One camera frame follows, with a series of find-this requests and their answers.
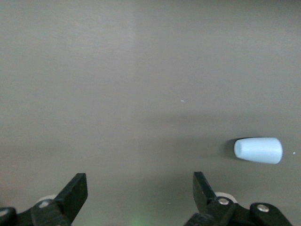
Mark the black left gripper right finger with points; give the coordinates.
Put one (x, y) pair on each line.
(207, 202)

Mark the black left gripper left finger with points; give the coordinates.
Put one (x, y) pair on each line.
(68, 200)

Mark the light blue cup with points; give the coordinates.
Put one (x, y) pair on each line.
(258, 150)

